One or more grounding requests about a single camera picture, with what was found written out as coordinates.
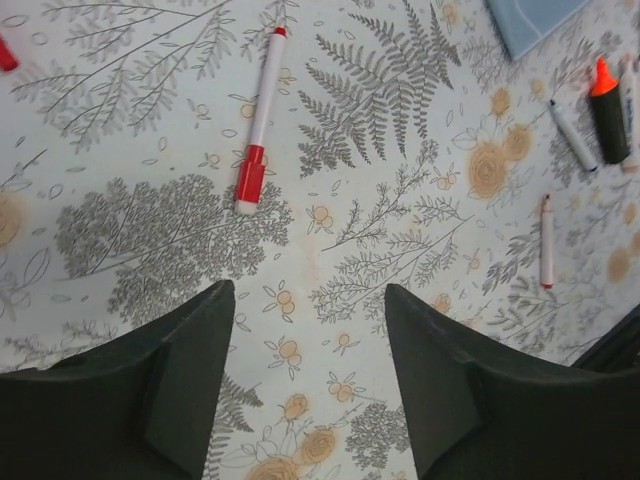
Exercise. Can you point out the orange capped black highlighter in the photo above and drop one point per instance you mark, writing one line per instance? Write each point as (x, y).
(605, 104)

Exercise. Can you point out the grey capped white pen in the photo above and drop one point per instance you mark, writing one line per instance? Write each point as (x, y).
(573, 138)

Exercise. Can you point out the red capped marker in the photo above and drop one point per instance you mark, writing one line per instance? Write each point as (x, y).
(253, 170)
(546, 243)

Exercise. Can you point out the blue checked placemat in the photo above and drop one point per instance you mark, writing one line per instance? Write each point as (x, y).
(523, 24)

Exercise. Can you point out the pink capped white pen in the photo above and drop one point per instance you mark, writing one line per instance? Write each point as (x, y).
(629, 95)

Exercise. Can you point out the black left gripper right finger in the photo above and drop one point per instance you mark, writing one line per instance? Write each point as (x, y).
(478, 409)

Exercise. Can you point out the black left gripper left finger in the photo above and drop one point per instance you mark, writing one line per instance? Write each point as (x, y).
(141, 406)

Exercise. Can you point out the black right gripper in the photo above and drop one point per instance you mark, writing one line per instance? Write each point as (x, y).
(616, 351)

